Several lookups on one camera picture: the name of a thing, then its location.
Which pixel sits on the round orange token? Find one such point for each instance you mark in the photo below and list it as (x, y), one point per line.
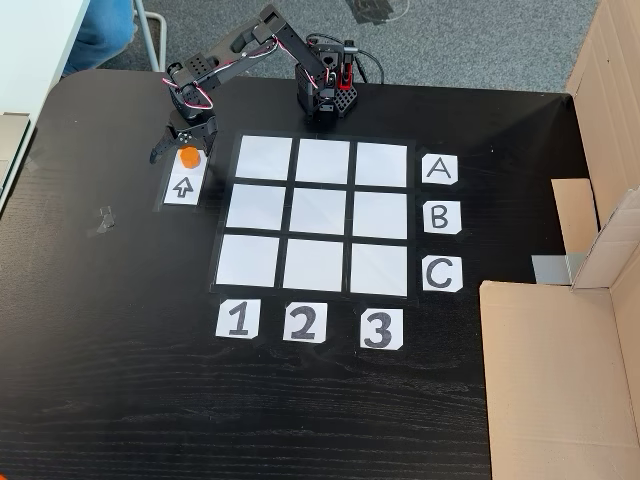
(190, 158)

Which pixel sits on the white nine-square grid sheet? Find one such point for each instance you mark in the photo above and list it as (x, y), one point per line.
(320, 210)

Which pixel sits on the white arrow paper sheet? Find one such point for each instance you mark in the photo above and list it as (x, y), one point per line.
(184, 187)

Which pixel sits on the grey metal desk leg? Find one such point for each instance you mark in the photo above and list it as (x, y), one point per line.
(151, 42)

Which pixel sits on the clear crumpled tape piece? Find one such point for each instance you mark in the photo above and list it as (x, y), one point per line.
(104, 220)

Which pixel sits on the person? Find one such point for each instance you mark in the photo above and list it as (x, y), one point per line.
(100, 35)

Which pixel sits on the dark tape piece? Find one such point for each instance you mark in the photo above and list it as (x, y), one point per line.
(37, 160)

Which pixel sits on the red black spring clamp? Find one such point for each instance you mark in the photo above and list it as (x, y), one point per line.
(346, 75)

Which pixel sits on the white desk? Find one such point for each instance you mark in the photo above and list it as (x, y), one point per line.
(30, 50)

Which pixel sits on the paper sheet number 1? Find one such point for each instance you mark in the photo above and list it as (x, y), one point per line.
(238, 319)

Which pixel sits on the paper sheet number 2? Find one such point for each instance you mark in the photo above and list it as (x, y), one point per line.
(305, 322)

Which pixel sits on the black floor tape patch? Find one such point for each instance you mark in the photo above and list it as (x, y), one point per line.
(370, 10)

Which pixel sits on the paper sheet letter A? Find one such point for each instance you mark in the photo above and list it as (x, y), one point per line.
(440, 169)

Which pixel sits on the paper sheet letter B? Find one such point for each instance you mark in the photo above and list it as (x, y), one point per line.
(442, 217)

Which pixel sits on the paper sheet number 3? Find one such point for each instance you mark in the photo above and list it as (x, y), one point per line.
(381, 329)

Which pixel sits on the paper sheet letter C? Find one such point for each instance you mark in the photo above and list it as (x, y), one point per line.
(442, 273)

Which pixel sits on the brown cardboard panel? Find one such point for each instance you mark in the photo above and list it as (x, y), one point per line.
(610, 100)
(550, 380)

